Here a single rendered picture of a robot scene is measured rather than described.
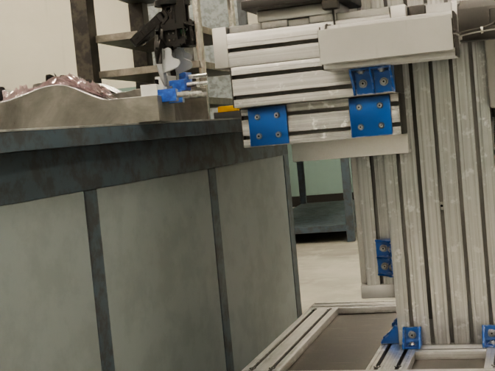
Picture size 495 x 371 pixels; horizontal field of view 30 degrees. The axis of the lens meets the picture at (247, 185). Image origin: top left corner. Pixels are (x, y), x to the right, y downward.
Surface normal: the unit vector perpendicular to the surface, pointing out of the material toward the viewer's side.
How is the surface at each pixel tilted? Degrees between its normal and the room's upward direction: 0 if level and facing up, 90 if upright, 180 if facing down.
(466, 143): 90
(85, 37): 90
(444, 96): 90
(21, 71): 90
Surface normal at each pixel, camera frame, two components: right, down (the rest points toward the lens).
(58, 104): -0.06, 0.07
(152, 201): 0.94, -0.07
